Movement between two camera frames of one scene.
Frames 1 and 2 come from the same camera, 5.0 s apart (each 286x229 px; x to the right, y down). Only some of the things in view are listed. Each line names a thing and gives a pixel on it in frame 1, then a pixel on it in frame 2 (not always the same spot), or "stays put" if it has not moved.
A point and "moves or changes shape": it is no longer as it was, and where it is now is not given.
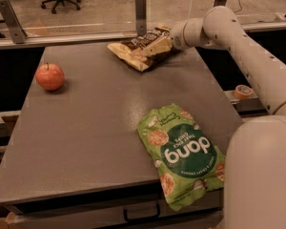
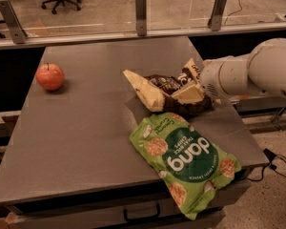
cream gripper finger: x=162 y=45 → x=189 y=95
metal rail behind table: x=8 y=43 stays put
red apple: x=50 y=75 stays put
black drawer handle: x=158 y=214 stays put
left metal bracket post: x=15 y=29 stays put
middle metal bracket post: x=141 y=13 stays put
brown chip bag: x=132 y=50 → x=183 y=93
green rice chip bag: x=189 y=159 moves or changes shape
